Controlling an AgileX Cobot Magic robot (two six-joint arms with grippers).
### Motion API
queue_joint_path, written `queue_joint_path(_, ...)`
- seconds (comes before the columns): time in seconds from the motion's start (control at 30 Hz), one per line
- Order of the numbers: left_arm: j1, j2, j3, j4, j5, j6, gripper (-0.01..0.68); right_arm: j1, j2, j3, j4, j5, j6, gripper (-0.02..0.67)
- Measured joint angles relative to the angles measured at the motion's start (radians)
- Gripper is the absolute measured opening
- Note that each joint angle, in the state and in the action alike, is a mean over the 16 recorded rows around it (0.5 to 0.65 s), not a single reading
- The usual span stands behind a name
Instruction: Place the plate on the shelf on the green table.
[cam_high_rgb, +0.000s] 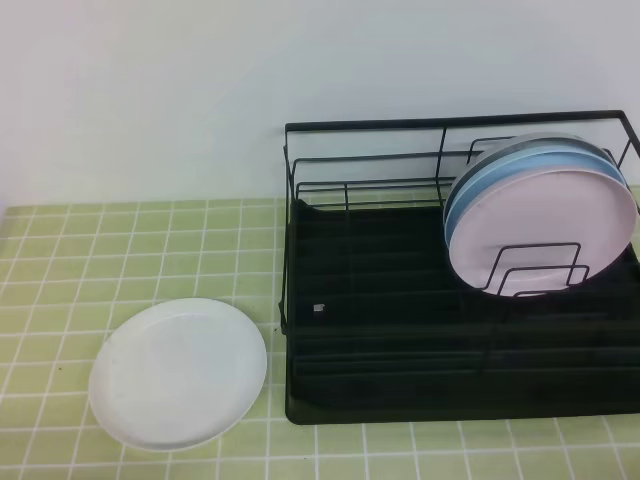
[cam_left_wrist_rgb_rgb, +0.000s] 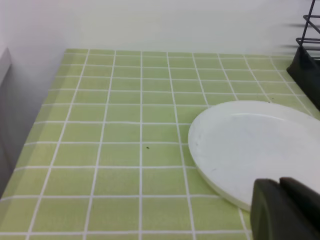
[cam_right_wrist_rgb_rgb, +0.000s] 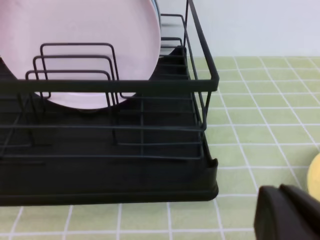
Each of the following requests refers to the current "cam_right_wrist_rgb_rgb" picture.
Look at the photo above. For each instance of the white plate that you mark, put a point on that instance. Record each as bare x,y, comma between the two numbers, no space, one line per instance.
313,178

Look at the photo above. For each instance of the blue plate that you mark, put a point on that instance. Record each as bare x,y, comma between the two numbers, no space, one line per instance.
158,13

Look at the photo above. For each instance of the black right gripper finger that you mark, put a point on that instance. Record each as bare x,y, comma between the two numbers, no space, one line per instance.
286,213

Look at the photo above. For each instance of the pink plate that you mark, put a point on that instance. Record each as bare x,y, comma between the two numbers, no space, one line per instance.
79,39

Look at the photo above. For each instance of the black drip tray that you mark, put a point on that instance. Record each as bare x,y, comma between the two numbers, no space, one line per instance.
85,181

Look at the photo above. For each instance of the black wire dish rack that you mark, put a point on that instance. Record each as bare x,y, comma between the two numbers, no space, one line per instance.
76,106

